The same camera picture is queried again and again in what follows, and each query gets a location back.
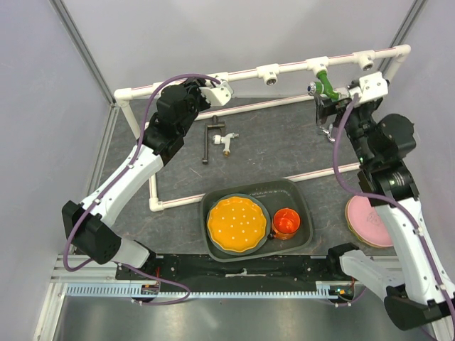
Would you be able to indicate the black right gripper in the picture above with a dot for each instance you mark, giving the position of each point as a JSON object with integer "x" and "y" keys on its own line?
{"x": 325, "y": 107}

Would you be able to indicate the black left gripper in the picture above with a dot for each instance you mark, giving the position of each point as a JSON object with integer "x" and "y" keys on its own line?
{"x": 193, "y": 89}

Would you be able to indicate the green plastic water faucet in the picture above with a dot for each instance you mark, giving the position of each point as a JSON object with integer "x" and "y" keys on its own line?
{"x": 323, "y": 87}

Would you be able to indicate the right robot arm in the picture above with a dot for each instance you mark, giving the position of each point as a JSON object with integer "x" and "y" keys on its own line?
{"x": 424, "y": 295}

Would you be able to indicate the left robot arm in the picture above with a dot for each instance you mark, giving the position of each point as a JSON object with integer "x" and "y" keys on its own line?
{"x": 179, "y": 100}

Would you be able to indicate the dark bronze faucet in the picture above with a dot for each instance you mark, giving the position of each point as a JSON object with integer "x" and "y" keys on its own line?
{"x": 214, "y": 125}

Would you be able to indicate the chrome metal faucet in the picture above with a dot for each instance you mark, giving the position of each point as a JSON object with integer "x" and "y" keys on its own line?
{"x": 327, "y": 132}

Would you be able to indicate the white plastic faucet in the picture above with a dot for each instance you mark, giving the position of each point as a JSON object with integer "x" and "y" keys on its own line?
{"x": 225, "y": 141}

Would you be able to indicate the dark grey plastic tray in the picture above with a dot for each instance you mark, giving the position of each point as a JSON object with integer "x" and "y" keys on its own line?
{"x": 271, "y": 196}

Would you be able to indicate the yellow dotted plate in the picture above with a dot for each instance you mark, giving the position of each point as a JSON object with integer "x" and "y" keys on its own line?
{"x": 237, "y": 224}

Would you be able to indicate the orange mug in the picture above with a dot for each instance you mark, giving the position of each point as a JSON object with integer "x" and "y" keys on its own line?
{"x": 285, "y": 224}

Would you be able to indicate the green plate under pink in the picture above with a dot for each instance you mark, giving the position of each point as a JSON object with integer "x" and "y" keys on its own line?
{"x": 356, "y": 234}

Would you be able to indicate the grey plate under yellow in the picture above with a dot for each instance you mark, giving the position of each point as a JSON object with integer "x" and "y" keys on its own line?
{"x": 264, "y": 231}

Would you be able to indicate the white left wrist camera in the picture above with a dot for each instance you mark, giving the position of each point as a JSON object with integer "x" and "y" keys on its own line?
{"x": 217, "y": 95}

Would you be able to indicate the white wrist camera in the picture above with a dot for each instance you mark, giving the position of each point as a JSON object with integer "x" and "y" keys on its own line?
{"x": 373, "y": 87}
{"x": 217, "y": 95}

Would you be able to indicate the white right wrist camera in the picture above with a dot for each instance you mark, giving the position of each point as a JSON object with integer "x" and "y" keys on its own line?
{"x": 373, "y": 87}

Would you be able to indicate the aluminium frame post right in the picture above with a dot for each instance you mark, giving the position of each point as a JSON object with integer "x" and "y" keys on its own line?
{"x": 399, "y": 49}

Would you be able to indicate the aluminium frame post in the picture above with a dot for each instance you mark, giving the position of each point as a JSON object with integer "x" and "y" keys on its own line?
{"x": 81, "y": 46}
{"x": 399, "y": 49}

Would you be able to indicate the white PVC pipe frame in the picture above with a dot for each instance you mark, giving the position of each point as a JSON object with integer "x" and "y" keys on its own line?
{"x": 278, "y": 138}

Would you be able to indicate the aluminium frame post left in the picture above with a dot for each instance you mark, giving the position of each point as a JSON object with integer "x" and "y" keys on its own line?
{"x": 81, "y": 46}

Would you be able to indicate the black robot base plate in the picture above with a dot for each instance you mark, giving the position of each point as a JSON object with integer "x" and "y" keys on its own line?
{"x": 184, "y": 267}

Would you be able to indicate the light blue cable duct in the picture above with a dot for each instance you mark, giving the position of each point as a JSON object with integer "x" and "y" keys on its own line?
{"x": 137, "y": 290}

